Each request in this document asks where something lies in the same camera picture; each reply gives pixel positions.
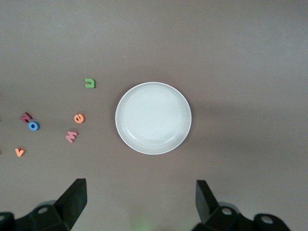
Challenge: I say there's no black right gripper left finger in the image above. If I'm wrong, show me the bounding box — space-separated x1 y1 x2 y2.
0 178 87 231

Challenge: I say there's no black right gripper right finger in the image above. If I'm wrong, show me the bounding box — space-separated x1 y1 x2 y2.
192 180 292 231

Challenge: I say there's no orange foam letter e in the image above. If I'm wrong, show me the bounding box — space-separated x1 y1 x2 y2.
73 113 85 125

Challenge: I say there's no pink foam letter w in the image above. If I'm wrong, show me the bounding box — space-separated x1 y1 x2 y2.
65 130 79 143

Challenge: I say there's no dark red foam letter z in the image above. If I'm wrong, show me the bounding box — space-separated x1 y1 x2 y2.
19 112 33 124

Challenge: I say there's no beige round plate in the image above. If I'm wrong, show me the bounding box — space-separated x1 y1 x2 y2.
115 81 193 155

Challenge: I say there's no brown table cover sheet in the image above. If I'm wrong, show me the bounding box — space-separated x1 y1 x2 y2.
0 0 308 231

